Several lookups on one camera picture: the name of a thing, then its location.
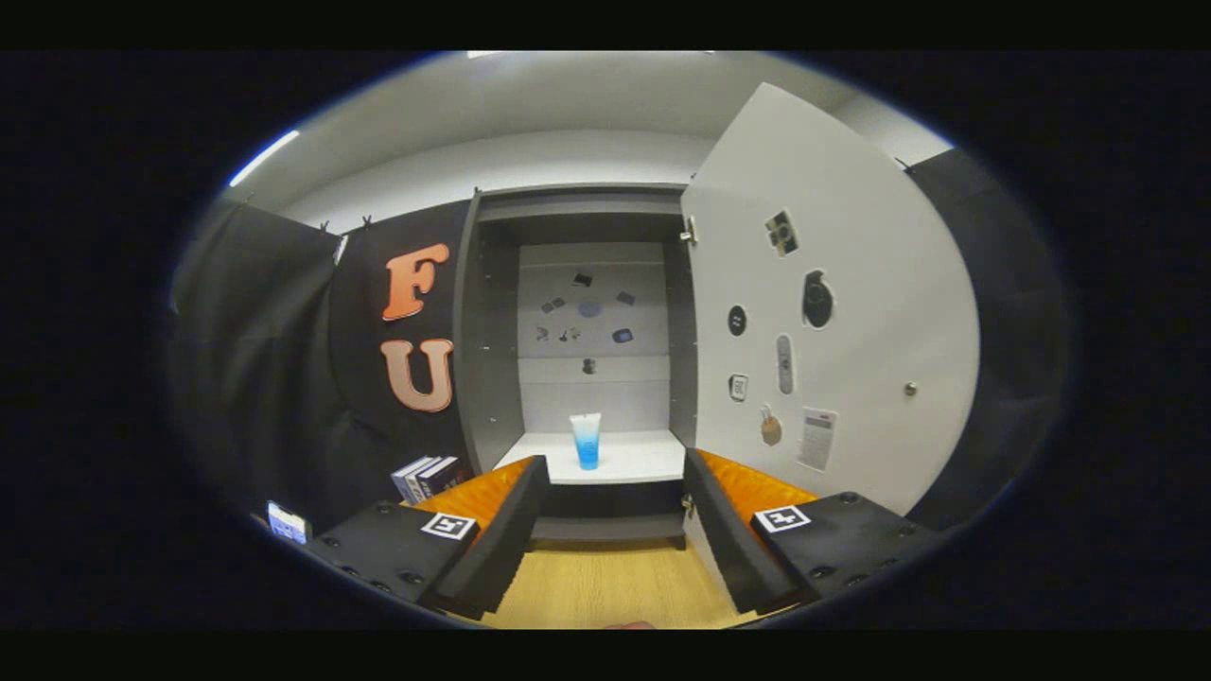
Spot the small blue white box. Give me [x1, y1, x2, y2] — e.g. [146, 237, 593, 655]
[266, 500, 311, 545]

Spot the dark blue book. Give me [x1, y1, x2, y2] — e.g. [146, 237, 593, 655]
[416, 457, 471, 500]

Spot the blue white squeeze tube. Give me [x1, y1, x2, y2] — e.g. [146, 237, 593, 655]
[569, 412, 603, 471]

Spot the grey wooden cabinet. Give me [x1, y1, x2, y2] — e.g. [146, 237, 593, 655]
[452, 183, 701, 552]

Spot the ceiling light strip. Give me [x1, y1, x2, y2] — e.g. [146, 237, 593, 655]
[228, 130, 301, 188]

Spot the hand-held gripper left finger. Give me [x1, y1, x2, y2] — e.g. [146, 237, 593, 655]
[312, 455, 552, 620]

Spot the white cabinet door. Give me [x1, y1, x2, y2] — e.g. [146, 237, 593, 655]
[679, 82, 982, 516]

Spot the black backdrop cloth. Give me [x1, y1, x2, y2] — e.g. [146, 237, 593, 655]
[170, 147, 1075, 545]

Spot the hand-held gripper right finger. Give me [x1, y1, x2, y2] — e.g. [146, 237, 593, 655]
[681, 448, 947, 616]

